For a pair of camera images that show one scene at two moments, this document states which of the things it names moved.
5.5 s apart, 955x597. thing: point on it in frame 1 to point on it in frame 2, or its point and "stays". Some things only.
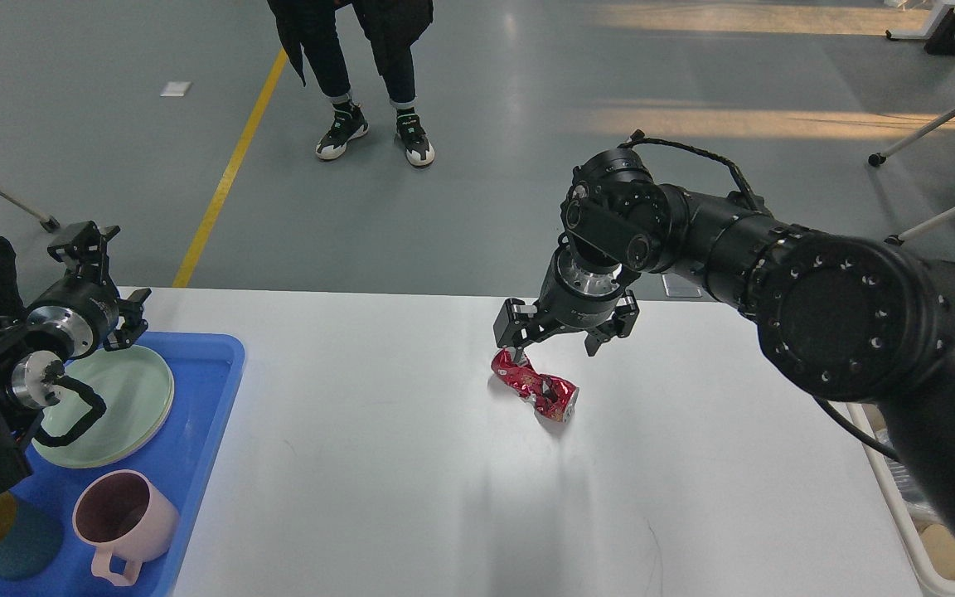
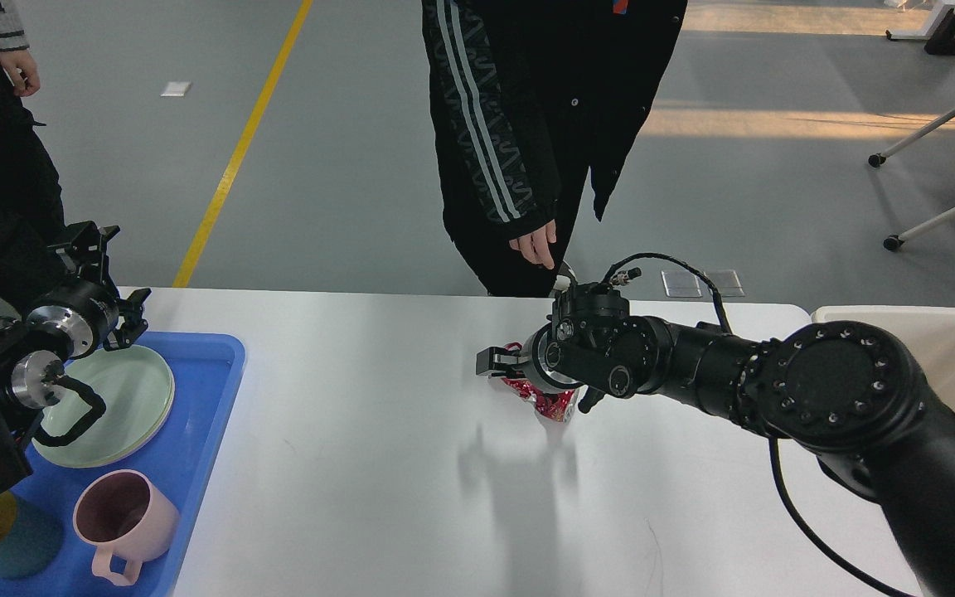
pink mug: [127, 521] stays
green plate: [137, 387] stays
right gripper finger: [515, 327] to [500, 361]
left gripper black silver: [74, 320] stays
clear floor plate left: [677, 287] stays
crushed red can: [551, 396] stays
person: [393, 27] to [528, 98]
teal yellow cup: [3, 536] stays
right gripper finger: [621, 324] to [590, 398]
